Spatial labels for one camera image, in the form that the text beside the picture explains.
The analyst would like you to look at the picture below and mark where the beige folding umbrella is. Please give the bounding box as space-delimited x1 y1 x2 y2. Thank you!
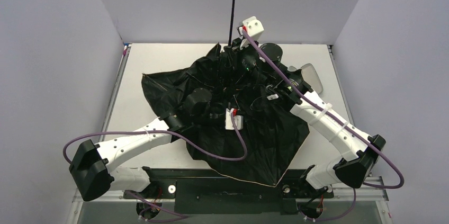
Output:
141 0 310 188

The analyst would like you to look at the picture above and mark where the mint green umbrella case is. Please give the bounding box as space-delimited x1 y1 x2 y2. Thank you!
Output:
288 63 324 94

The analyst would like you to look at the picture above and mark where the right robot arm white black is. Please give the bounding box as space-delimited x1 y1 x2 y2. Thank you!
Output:
224 39 385 189

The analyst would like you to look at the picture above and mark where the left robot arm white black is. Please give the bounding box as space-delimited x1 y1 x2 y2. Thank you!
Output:
69 88 235 201

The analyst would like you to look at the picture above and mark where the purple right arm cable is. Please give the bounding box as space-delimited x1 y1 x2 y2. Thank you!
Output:
241 29 405 222

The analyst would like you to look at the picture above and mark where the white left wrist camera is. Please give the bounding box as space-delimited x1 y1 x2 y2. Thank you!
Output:
225 108 244 130

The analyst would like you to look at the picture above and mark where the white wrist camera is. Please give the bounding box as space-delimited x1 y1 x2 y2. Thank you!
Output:
225 108 244 130
237 16 264 41

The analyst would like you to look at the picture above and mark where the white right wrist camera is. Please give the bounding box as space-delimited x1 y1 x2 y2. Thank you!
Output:
237 16 264 41

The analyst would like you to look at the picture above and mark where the aluminium mounting rail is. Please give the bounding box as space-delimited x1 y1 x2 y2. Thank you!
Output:
73 176 389 203

